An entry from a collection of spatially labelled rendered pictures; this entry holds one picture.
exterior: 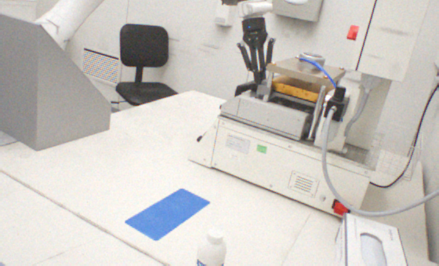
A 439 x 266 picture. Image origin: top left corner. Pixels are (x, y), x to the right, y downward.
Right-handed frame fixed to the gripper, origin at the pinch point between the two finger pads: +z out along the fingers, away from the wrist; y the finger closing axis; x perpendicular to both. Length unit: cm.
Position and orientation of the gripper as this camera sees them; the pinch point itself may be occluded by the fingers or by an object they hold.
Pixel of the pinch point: (260, 81)
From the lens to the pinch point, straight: 122.7
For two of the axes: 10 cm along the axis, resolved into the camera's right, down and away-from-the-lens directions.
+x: -4.7, 2.1, -8.6
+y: -8.7, 0.4, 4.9
